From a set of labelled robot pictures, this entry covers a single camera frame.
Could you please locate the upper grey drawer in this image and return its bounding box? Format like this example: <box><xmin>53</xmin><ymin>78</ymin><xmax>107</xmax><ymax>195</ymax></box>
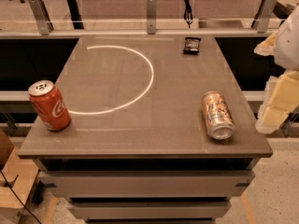
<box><xmin>39</xmin><ymin>171</ymin><xmax>254</xmax><ymax>198</ymax></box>

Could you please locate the orange soda can lying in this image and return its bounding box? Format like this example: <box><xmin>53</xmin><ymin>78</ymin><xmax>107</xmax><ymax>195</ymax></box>
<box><xmin>202</xmin><ymin>91</ymin><xmax>235</xmax><ymax>140</ymax></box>

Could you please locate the lower grey drawer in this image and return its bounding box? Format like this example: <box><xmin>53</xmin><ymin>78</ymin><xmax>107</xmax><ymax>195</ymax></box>
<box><xmin>69</xmin><ymin>202</ymin><xmax>231</xmax><ymax>220</ymax></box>

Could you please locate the red coke can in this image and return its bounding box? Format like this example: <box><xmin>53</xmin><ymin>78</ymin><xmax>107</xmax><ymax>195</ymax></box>
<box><xmin>28</xmin><ymin>80</ymin><xmax>71</xmax><ymax>132</ymax></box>

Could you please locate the right metal rail bracket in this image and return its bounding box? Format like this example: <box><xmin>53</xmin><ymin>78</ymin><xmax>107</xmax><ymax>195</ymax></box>
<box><xmin>252</xmin><ymin>0</ymin><xmax>277</xmax><ymax>33</ymax></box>

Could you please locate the grey drawer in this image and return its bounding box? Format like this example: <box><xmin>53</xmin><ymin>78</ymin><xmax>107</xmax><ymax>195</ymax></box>
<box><xmin>69</xmin><ymin>202</ymin><xmax>231</xmax><ymax>220</ymax></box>
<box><xmin>39</xmin><ymin>171</ymin><xmax>254</xmax><ymax>198</ymax></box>

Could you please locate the cardboard box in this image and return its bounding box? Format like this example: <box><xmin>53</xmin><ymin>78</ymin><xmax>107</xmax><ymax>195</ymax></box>
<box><xmin>0</xmin><ymin>147</ymin><xmax>38</xmax><ymax>224</ymax></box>

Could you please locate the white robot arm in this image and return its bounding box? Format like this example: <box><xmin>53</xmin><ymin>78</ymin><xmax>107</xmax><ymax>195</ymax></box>
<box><xmin>254</xmin><ymin>6</ymin><xmax>299</xmax><ymax>134</ymax></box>

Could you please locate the thin black floor cable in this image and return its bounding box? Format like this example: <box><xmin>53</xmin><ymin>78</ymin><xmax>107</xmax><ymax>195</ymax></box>
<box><xmin>0</xmin><ymin>169</ymin><xmax>43</xmax><ymax>224</ymax></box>

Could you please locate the black hanging cable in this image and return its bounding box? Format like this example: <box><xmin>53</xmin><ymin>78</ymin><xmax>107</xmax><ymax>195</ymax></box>
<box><xmin>182</xmin><ymin>0</ymin><xmax>194</xmax><ymax>29</ymax></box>

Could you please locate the left metal rail bracket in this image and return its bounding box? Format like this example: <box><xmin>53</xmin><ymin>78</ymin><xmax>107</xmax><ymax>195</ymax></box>
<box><xmin>27</xmin><ymin>0</ymin><xmax>53</xmax><ymax>35</ymax></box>

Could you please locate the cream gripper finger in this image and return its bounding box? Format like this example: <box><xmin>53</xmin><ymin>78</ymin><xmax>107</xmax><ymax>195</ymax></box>
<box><xmin>254</xmin><ymin>32</ymin><xmax>277</xmax><ymax>56</ymax></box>
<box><xmin>255</xmin><ymin>71</ymin><xmax>299</xmax><ymax>134</ymax></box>

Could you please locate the middle metal rail bracket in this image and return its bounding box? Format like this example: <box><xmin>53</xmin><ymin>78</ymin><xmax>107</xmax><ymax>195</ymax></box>
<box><xmin>147</xmin><ymin>0</ymin><xmax>156</xmax><ymax>35</ymax></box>

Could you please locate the metal rail bracket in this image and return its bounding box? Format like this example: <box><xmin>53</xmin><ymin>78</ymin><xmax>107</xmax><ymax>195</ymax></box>
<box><xmin>27</xmin><ymin>0</ymin><xmax>53</xmax><ymax>35</ymax></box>
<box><xmin>147</xmin><ymin>0</ymin><xmax>156</xmax><ymax>35</ymax></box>
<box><xmin>252</xmin><ymin>0</ymin><xmax>277</xmax><ymax>33</ymax></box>

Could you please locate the dark rxbar chocolate wrapper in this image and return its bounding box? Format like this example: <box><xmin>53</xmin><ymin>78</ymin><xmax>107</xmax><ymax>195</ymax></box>
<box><xmin>183</xmin><ymin>37</ymin><xmax>201</xmax><ymax>54</ymax></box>

